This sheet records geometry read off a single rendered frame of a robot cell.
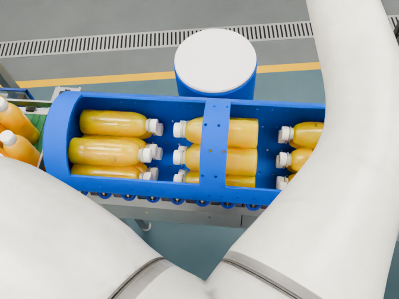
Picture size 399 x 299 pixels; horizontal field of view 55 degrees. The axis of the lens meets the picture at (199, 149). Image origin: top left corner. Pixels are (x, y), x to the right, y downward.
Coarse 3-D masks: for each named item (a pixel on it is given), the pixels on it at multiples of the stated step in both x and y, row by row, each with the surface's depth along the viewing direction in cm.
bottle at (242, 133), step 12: (192, 120) 100; (240, 120) 98; (252, 120) 98; (180, 132) 100; (192, 132) 98; (240, 132) 96; (252, 132) 96; (228, 144) 98; (240, 144) 98; (252, 144) 97
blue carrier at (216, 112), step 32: (64, 96) 103; (96, 96) 104; (128, 96) 103; (160, 96) 104; (64, 128) 97; (224, 128) 93; (64, 160) 97; (160, 160) 121; (224, 160) 92; (128, 192) 103; (160, 192) 101; (192, 192) 99; (224, 192) 97; (256, 192) 96
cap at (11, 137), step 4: (4, 132) 111; (8, 132) 110; (0, 136) 110; (4, 136) 110; (8, 136) 110; (12, 136) 110; (0, 140) 109; (4, 140) 109; (8, 140) 109; (12, 140) 111
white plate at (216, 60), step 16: (208, 32) 135; (224, 32) 135; (192, 48) 132; (208, 48) 132; (224, 48) 131; (240, 48) 131; (176, 64) 129; (192, 64) 129; (208, 64) 128; (224, 64) 128; (240, 64) 127; (192, 80) 126; (208, 80) 125; (224, 80) 125; (240, 80) 124
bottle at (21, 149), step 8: (16, 136) 112; (8, 144) 111; (16, 144) 112; (24, 144) 114; (8, 152) 113; (16, 152) 113; (24, 152) 115; (32, 152) 118; (24, 160) 117; (32, 160) 119
